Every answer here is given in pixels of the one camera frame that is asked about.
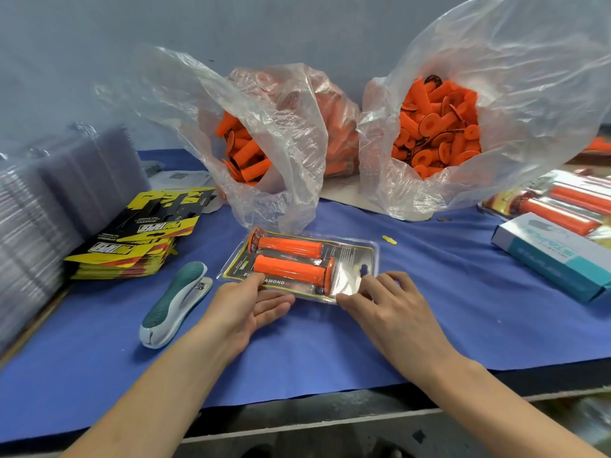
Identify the person's left hand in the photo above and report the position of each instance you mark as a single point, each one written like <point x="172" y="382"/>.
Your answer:
<point x="239" y="315"/>

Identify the person's right hand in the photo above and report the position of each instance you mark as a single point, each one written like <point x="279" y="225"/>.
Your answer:
<point x="401" y="324"/>

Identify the teal hand stapler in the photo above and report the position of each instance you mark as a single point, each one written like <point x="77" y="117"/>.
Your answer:
<point x="177" y="305"/>

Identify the yellow black backing card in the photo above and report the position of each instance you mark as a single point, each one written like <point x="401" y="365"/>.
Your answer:
<point x="348" y="272"/>

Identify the stack of clear blister shells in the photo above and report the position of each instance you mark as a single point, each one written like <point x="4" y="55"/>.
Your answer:
<point x="48" y="214"/>

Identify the person's left forearm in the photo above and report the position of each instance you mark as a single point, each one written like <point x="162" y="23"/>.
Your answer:
<point x="143" y="405"/>

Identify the person's right forearm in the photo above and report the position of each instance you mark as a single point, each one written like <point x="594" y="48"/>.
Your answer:
<point x="506" y="420"/>

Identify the small yellow scrap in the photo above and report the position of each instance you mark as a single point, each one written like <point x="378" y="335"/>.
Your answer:
<point x="389" y="239"/>

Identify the stack of yellow black cards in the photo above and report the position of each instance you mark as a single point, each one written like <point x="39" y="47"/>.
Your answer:
<point x="138" y="233"/>

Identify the white printed paper sheet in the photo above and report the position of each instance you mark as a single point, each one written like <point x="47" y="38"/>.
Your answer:
<point x="177" y="178"/>

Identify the teal white cardboard box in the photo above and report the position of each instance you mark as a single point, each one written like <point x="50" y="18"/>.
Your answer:
<point x="554" y="257"/>

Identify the large clear plastic bag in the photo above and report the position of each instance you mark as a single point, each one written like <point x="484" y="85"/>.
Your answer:
<point x="544" y="71"/>

